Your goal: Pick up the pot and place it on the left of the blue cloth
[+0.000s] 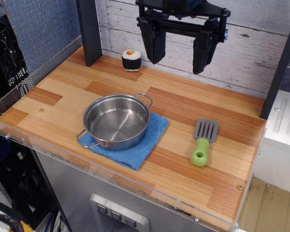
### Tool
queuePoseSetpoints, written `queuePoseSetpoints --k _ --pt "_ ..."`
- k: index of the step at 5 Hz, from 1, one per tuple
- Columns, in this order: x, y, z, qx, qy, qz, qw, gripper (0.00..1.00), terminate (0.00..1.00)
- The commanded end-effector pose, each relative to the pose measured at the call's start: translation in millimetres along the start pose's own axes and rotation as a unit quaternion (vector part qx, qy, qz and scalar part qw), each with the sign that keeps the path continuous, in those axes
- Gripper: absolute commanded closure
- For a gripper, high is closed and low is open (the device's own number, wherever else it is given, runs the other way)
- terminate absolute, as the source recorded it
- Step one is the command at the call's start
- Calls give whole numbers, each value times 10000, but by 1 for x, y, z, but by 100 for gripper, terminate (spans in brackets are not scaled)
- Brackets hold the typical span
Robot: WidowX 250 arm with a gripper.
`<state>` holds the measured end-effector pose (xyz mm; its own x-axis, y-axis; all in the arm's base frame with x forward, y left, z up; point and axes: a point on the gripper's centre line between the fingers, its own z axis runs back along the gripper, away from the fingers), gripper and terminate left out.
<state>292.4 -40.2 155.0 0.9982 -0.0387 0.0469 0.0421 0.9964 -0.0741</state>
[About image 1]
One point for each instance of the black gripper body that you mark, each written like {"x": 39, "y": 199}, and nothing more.
{"x": 153, "y": 17}

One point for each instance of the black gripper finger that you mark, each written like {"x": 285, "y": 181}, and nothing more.
{"x": 204, "y": 47}
{"x": 154, "y": 39}

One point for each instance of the stainless steel pot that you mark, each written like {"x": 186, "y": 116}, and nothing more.
{"x": 116, "y": 122}

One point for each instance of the plush sushi roll toy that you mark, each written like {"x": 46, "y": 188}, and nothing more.
{"x": 131, "y": 60}

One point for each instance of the blue cloth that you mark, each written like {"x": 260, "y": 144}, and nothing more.
{"x": 134, "y": 156}

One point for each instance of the white ribbed box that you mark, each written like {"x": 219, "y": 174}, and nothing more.
{"x": 272, "y": 164}

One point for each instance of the clear acrylic table guard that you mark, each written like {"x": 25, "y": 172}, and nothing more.
{"x": 50, "y": 116}

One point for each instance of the black equipment rack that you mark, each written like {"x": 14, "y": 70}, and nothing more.
{"x": 13, "y": 69}

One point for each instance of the stainless steel cabinet front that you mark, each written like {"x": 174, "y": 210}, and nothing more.
{"x": 72, "y": 185}

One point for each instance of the silver dispenser button panel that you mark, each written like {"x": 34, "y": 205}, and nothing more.
{"x": 113, "y": 217}

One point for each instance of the dark grey left post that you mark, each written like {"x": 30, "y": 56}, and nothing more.
{"x": 88, "y": 20}

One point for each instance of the dark grey post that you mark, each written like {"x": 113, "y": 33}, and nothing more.
{"x": 277, "y": 80}
{"x": 88, "y": 20}

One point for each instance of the green handled grey spatula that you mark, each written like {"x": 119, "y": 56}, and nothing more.
{"x": 205, "y": 133}

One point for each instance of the dark grey right post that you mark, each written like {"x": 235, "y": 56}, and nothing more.
{"x": 277, "y": 80}

